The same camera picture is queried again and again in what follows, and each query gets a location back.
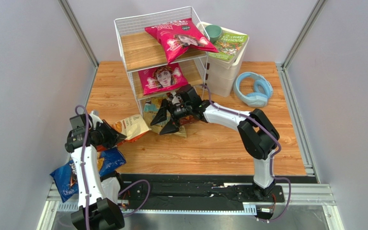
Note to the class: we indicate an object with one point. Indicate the green mug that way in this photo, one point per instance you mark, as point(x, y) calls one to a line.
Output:
point(214, 32)

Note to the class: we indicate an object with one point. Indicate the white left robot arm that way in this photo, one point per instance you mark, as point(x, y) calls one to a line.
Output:
point(97, 204)

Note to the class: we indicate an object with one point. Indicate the tan kettle chips bag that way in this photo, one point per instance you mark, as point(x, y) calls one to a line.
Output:
point(150, 109)

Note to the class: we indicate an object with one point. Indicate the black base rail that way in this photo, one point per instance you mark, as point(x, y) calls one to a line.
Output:
point(201, 193)

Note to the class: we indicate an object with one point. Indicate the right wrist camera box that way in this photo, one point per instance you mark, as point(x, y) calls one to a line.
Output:
point(174, 97)

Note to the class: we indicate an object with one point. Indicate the white wire wooden shelf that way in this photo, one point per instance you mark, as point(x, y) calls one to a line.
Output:
point(139, 50)

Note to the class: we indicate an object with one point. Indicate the pink Real chips bag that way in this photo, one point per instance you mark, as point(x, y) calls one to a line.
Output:
point(178, 36)
point(161, 79)

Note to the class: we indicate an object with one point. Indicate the green treehouse book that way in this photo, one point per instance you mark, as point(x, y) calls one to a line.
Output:
point(228, 46)

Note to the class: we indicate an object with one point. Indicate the cream orange chips bag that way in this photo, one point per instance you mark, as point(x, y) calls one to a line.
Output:
point(129, 129)

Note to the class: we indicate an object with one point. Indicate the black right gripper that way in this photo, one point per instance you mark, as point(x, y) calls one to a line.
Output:
point(174, 113)

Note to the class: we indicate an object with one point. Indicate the light blue headphones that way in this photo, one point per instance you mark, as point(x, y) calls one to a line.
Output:
point(262, 90)

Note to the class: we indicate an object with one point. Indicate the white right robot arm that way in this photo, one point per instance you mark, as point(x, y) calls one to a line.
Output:
point(259, 136)

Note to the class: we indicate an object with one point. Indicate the blue Doritos bag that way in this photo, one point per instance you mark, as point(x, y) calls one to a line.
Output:
point(65, 177)

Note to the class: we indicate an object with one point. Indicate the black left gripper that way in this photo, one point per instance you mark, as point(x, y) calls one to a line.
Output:
point(113, 137)

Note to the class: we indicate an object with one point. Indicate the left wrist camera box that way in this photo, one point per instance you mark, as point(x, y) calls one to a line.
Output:
point(95, 120)

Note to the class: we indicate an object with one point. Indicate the red Doritos bag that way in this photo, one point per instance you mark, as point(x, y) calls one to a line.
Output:
point(183, 106)

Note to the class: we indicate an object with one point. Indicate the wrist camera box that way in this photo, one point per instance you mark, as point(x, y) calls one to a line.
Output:
point(174, 97)
point(95, 120)

